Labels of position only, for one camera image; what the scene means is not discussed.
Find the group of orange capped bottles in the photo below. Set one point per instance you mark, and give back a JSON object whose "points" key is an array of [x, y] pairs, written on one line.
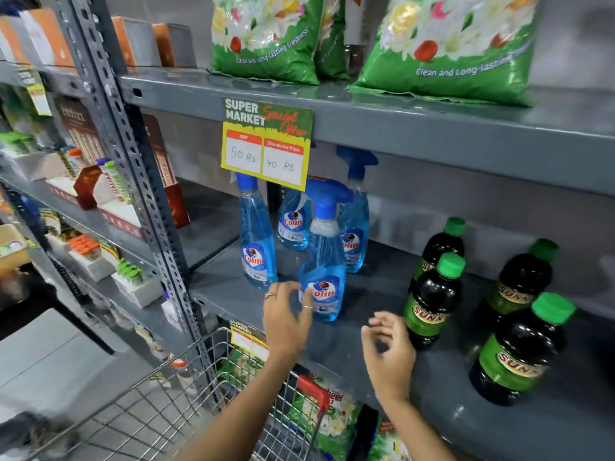
{"points": [[84, 245]]}

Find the white display box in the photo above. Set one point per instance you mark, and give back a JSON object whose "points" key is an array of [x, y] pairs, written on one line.
{"points": [[93, 268], [139, 292]]}

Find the tall brown box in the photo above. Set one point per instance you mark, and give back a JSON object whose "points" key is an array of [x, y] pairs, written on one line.
{"points": [[166, 172], [79, 129]]}

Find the group of green capped bottles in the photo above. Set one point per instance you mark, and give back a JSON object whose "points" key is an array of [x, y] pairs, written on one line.
{"points": [[129, 271]]}

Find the green flowered detergent bag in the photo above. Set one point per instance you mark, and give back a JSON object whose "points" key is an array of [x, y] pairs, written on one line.
{"points": [[387, 444], [240, 367], [332, 43], [338, 422], [451, 47], [266, 38]]}

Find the white and red display tray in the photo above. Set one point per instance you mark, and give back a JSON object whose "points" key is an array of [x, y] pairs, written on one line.
{"points": [[122, 215], [72, 187]]}

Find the blue cleaner spray bottle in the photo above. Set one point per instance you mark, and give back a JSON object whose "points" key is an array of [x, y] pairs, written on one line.
{"points": [[325, 264], [356, 220], [293, 225]]}

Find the grey metal shelf rack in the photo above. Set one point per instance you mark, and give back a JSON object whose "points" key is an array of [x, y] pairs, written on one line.
{"points": [[432, 134], [57, 76]]}

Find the person's left hand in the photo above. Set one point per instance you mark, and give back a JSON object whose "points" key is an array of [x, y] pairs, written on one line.
{"points": [[286, 331]]}

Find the dark bottle with green cap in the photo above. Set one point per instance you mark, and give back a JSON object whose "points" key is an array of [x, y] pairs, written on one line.
{"points": [[519, 350], [439, 247], [521, 278], [432, 302]]}

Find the small yellow price tag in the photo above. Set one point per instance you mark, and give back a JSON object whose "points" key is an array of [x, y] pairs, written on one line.
{"points": [[39, 99]]}

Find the person's left thumb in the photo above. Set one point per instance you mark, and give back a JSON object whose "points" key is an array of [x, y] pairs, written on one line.
{"points": [[307, 314]]}

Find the small bottle with orange cap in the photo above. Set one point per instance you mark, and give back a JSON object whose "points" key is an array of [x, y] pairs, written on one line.
{"points": [[74, 160]]}

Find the person's right forearm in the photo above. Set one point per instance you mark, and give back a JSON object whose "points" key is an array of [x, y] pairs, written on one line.
{"points": [[413, 432]]}

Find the blue cleaner bottle with cap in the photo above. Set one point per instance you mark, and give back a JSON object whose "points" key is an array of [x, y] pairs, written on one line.
{"points": [[257, 235]]}

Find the clear bottle with orange cap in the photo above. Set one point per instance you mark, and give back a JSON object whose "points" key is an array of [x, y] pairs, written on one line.
{"points": [[181, 372]]}

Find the small bottles with coloured caps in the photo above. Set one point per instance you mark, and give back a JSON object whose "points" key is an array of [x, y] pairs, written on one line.
{"points": [[114, 180]]}

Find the orange and grey box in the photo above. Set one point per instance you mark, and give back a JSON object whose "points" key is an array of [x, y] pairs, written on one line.
{"points": [[137, 40], [9, 40], [45, 38], [175, 45]]}

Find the person's left forearm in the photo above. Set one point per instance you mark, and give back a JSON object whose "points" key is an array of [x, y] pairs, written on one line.
{"points": [[240, 417]]}

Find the person's right hand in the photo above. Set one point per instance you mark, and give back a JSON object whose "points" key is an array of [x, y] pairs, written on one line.
{"points": [[391, 364]]}

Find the person's right thumb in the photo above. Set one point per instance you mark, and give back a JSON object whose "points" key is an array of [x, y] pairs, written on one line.
{"points": [[369, 337]]}

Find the green and yellow price sign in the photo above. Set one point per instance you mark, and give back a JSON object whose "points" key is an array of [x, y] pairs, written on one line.
{"points": [[266, 139], [247, 338]]}

